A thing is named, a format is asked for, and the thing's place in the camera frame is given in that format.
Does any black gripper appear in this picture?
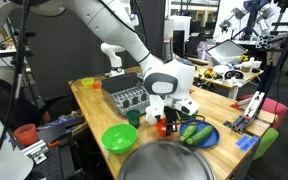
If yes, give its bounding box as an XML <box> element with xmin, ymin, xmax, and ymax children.
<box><xmin>164</xmin><ymin>107</ymin><xmax>177</xmax><ymax>132</ymax></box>

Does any orange bowl with rice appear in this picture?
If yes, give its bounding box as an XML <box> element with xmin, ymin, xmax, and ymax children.
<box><xmin>155</xmin><ymin>118</ymin><xmax>167</xmax><ymax>136</ymax></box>

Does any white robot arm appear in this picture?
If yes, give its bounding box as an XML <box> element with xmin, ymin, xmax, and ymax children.
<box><xmin>0</xmin><ymin>0</ymin><xmax>199</xmax><ymax>118</ymax></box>

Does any green plastic bowl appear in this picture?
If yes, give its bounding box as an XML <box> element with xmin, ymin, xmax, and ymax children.
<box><xmin>101</xmin><ymin>124</ymin><xmax>137</xmax><ymax>154</ymax></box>

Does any green plate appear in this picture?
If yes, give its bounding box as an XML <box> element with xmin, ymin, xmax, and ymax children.
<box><xmin>180</xmin><ymin>112</ymin><xmax>197</xmax><ymax>121</ymax></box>

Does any white mug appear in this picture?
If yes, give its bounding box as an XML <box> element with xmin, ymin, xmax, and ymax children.
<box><xmin>145</xmin><ymin>106</ymin><xmax>157</xmax><ymax>125</ymax></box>

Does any left green cucumber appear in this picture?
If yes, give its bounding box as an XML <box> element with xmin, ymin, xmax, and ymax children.
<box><xmin>180</xmin><ymin>122</ymin><xmax>198</xmax><ymax>142</ymax></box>

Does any green cucumber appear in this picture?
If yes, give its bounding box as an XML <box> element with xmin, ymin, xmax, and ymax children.
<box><xmin>180</xmin><ymin>122</ymin><xmax>198</xmax><ymax>142</ymax></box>
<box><xmin>186</xmin><ymin>125</ymin><xmax>213</xmax><ymax>145</ymax></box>

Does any dark green cup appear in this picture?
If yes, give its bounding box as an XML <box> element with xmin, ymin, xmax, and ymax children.
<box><xmin>127</xmin><ymin>110</ymin><xmax>140</xmax><ymax>128</ymax></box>

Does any right green cucumber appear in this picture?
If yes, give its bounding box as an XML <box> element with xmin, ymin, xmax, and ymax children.
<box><xmin>186</xmin><ymin>125</ymin><xmax>213</xmax><ymax>145</ymax></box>

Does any round metal tray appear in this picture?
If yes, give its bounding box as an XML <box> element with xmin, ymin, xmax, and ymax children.
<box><xmin>118</xmin><ymin>140</ymin><xmax>216</xmax><ymax>180</ymax></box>

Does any blue plate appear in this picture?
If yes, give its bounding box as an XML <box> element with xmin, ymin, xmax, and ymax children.
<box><xmin>180</xmin><ymin>120</ymin><xmax>220</xmax><ymax>148</ymax></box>

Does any grey dish rack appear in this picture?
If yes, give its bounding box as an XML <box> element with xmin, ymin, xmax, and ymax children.
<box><xmin>101</xmin><ymin>72</ymin><xmax>150</xmax><ymax>116</ymax></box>

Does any black computer monitor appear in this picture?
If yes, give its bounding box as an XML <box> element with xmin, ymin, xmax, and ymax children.
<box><xmin>173</xmin><ymin>30</ymin><xmax>185</xmax><ymax>58</ymax></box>

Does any blue tape patch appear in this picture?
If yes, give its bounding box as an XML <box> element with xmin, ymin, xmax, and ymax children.
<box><xmin>236</xmin><ymin>135</ymin><xmax>259</xmax><ymax>151</ymax></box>

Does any orange cube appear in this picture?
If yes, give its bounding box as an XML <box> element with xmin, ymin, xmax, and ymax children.
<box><xmin>92</xmin><ymin>81</ymin><xmax>101</xmax><ymax>89</ymax></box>

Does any clear plastic storage box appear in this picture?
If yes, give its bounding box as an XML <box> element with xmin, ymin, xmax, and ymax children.
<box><xmin>207</xmin><ymin>39</ymin><xmax>245</xmax><ymax>65</ymax></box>

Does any orange-red cup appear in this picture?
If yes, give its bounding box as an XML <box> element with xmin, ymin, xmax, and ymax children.
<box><xmin>14</xmin><ymin>124</ymin><xmax>39</xmax><ymax>146</ymax></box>

